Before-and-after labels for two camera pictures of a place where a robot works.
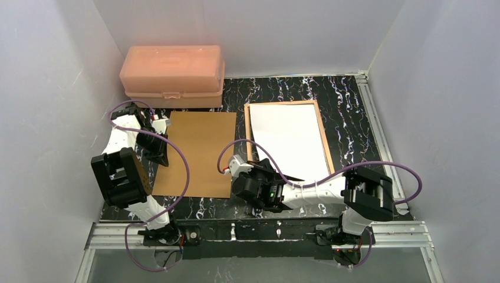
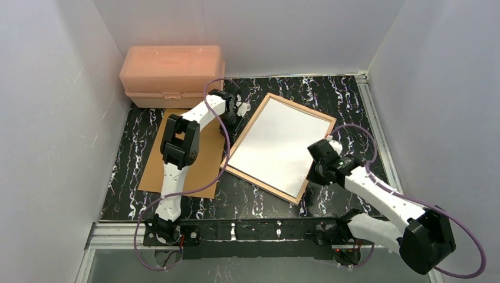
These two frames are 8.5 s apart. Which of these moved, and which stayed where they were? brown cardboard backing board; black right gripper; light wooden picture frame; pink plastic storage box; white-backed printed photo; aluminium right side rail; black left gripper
Moved: brown cardboard backing board; light wooden picture frame; black right gripper; black left gripper
Stayed: aluminium right side rail; white-backed printed photo; pink plastic storage box
